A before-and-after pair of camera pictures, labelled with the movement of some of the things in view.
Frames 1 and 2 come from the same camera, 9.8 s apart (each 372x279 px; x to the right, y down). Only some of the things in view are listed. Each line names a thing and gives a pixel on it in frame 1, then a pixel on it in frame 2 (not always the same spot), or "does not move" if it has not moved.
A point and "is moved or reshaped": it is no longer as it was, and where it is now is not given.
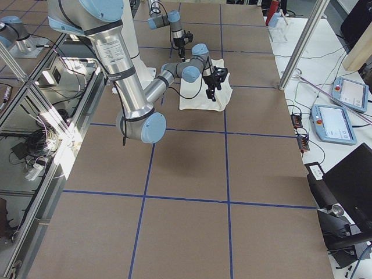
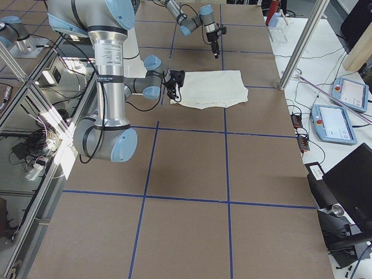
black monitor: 350,182 does not move
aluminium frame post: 303,44 does not move
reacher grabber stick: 361,114 does not move
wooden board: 361,52 does not move
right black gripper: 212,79 -> 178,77
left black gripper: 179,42 -> 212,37
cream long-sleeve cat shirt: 193,96 is moved or reshaped
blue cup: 274,19 does not move
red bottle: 274,8 does not move
